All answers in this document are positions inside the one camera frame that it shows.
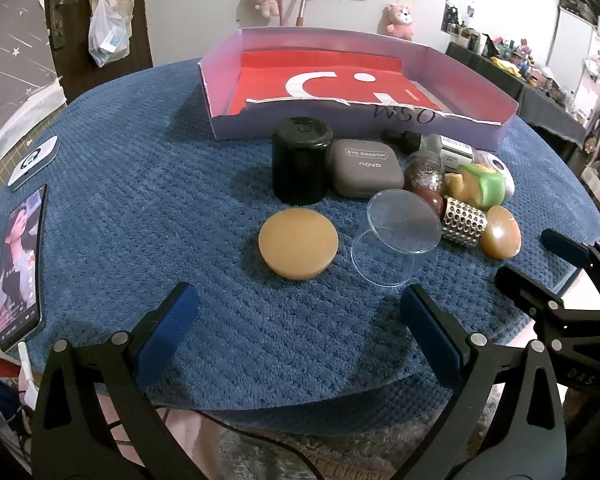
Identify dark brown wooden door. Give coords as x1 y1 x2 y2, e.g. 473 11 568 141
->
44 0 153 103

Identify glitter bottle with brown cap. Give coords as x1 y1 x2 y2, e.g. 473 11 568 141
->
403 149 448 218

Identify green bear toy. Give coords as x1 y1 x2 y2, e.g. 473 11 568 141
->
442 162 507 209

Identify grey shaggy rug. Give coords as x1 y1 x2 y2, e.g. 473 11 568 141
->
200 390 481 480

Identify lavender cardboard box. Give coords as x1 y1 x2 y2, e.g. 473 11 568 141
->
198 26 520 152

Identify red paper sheet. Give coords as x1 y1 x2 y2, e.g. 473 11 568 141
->
228 49 503 126

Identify clear plastic bag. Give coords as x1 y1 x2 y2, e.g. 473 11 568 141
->
88 0 132 68

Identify grey star-printed curtain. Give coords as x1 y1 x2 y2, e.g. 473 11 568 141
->
0 0 63 161

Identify clear plastic cup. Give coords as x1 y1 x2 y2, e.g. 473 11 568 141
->
351 189 442 288

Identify pink plush toy with flower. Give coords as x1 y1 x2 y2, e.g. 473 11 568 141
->
384 2 416 41

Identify pink round device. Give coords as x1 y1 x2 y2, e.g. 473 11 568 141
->
472 152 517 206

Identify small tan round disc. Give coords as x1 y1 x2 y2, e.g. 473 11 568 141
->
479 205 522 260

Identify dark patterned bag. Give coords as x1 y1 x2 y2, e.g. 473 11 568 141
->
559 0 600 23

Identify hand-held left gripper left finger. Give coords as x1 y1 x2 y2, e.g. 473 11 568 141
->
30 281 201 480

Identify white oval badge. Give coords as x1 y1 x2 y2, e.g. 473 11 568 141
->
7 136 61 193

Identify black jar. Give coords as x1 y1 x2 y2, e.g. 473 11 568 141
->
271 116 334 206

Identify metal door handle plate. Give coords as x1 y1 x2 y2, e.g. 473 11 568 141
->
49 0 81 50

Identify dropper bottle with label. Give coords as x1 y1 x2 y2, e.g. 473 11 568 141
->
381 130 476 173

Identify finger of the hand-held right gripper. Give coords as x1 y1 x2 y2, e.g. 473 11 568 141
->
495 265 567 320
541 228 600 301

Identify large tan round disc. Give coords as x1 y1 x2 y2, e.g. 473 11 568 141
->
258 208 339 279

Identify white charging cable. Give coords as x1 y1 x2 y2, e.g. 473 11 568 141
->
17 342 38 411

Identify black cable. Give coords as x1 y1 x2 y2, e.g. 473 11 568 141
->
200 407 313 480

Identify silver studded cylinder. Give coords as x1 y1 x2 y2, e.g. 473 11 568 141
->
440 195 490 248

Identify black cloth covered table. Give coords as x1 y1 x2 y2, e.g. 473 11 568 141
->
445 42 600 151

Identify white board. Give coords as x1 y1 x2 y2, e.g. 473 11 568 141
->
550 7 596 106

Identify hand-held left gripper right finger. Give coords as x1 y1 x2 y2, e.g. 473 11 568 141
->
400 283 568 480

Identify black smartphone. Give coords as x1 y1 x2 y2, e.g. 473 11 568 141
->
0 183 48 353

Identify grey eye shadow case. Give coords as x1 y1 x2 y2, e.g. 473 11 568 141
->
326 138 406 199

